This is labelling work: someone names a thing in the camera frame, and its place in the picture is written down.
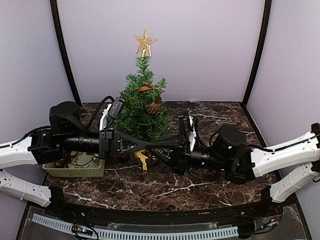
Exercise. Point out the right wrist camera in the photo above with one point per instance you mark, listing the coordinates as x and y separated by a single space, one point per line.
187 130

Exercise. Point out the green perforated plastic basket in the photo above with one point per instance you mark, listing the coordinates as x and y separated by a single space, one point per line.
76 165

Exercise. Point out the right black frame post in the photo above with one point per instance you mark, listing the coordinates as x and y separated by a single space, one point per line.
258 53

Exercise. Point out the gold star tree topper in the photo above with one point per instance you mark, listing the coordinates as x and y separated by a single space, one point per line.
145 43

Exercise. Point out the small green christmas tree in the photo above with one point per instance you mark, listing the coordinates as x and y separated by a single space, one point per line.
134 119

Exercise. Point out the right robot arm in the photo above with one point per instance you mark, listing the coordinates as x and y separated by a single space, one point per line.
303 152

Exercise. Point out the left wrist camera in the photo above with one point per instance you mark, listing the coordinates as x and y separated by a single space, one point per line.
111 113

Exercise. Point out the brown ball ornament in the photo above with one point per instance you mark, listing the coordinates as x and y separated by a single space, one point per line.
124 159
58 164

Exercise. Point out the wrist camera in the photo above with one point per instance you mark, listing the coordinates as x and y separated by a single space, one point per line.
187 130
111 113

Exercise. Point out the gold reindeer ornament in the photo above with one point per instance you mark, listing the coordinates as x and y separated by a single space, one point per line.
141 155

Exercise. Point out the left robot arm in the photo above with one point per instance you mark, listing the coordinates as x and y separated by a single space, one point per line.
46 144

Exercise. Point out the black frame post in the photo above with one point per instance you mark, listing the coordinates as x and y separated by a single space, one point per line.
258 53
63 51

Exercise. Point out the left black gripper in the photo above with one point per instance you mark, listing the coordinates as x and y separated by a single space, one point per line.
109 144

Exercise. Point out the brown pine cone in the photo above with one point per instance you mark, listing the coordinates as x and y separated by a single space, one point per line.
153 108

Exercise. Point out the left black frame post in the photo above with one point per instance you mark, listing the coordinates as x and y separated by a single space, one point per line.
63 51

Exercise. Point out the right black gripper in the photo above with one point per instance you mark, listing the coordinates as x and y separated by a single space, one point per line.
179 167

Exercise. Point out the round wooden tree base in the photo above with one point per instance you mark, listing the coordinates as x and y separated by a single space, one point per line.
151 161

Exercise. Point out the white slotted cable duct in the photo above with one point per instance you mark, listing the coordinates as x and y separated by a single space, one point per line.
134 232

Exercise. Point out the brown ribbon bow ornament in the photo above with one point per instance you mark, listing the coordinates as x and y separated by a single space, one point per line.
148 87

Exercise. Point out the black front rail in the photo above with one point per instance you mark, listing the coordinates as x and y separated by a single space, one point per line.
88 215

